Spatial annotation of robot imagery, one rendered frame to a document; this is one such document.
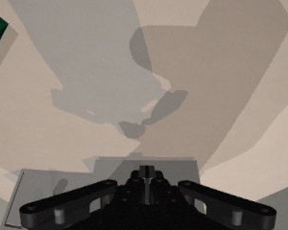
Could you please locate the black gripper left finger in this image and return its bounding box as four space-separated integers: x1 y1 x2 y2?
19 166 148 230

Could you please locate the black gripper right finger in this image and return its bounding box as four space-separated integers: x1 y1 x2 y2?
147 166 276 230

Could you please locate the grey drawer front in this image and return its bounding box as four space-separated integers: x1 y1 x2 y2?
6 172 92 227
90 159 205 214

